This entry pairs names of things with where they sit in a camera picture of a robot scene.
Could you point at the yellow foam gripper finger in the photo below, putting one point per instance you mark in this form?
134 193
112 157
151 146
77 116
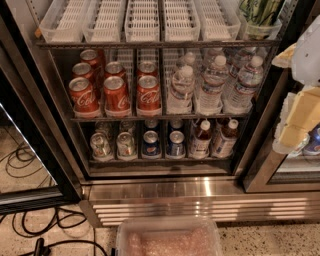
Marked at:
283 60
303 116

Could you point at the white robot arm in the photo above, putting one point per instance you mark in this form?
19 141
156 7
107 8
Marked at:
305 68

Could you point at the blue can behind door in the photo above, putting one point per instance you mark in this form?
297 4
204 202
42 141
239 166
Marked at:
313 146

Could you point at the right fridge door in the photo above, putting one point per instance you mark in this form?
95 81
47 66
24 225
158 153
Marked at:
268 170

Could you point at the right blue pepsi can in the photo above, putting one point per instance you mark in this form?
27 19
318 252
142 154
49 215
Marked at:
176 148

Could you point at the blue pepsi can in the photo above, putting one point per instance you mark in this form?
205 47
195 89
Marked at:
176 148
151 146

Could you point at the second row right cola can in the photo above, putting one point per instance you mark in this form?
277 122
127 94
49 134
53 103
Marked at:
147 68

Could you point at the second row cola can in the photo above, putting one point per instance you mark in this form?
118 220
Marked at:
115 68
84 70
147 68

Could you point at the front right cola can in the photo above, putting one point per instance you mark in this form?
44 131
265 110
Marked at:
148 96

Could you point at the left blue pepsi can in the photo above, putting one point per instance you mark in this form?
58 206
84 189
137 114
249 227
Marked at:
151 146

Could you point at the second row middle cola can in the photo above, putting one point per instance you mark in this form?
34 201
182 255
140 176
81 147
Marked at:
115 68

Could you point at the front middle cola can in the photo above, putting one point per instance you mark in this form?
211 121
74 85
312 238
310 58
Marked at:
117 100

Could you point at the right silver green can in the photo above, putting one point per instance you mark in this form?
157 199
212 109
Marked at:
126 149

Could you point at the silver green can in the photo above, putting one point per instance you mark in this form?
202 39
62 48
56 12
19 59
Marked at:
126 149
101 150

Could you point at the back left cola can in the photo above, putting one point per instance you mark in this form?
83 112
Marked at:
93 57

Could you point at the left silver green can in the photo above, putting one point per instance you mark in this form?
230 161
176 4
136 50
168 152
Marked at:
101 150

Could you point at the front left cola can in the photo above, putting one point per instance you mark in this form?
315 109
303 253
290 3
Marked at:
86 105

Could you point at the second row left cola can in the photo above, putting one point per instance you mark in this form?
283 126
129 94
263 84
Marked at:
84 70

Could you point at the steel fridge base grille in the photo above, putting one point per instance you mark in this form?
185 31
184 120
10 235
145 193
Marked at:
109 203

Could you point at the open glass fridge door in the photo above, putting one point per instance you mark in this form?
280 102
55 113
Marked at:
31 177

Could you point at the front right water bottle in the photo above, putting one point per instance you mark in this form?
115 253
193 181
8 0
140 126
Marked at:
249 78

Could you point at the water bottle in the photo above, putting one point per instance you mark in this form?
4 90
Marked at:
180 91
249 78
213 79
188 59

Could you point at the right tea bottle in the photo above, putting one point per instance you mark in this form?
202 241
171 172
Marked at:
226 139

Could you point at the tea bottle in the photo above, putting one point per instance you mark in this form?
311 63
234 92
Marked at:
200 140
226 139

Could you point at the front middle water bottle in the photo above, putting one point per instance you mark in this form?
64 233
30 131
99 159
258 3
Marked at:
213 79

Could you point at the back left water bottle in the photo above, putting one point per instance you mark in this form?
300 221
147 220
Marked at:
188 59

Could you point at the left tea bottle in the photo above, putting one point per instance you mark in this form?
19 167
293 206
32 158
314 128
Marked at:
200 140

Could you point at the front left water bottle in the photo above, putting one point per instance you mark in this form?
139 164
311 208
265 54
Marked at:
180 91

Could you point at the clear tray middle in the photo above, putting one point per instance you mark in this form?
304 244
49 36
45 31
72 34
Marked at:
142 21

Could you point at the clear plastic bin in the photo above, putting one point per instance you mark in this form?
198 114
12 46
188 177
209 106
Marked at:
168 236

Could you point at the clear tray far left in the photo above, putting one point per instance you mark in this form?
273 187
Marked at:
63 21

